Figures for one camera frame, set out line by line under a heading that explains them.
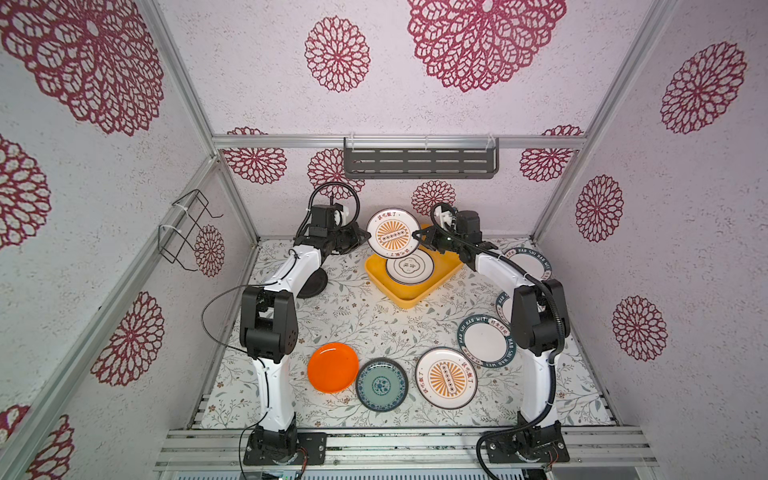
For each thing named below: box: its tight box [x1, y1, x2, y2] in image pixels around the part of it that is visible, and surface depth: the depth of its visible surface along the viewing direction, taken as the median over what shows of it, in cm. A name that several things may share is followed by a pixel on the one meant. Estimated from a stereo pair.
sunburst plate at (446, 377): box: [415, 346, 478, 410], surface depth 87 cm
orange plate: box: [307, 342, 359, 394], surface depth 90 cm
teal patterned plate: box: [355, 357, 409, 413], surface depth 85 cm
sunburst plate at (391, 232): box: [366, 207, 421, 259], surface depth 96 cm
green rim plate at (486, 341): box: [457, 314, 516, 368], surface depth 94 cm
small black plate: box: [297, 267, 328, 298], surface depth 107 cm
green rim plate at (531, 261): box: [504, 247, 553, 281], surface depth 115 cm
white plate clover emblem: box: [386, 248, 435, 285], surface depth 111 cm
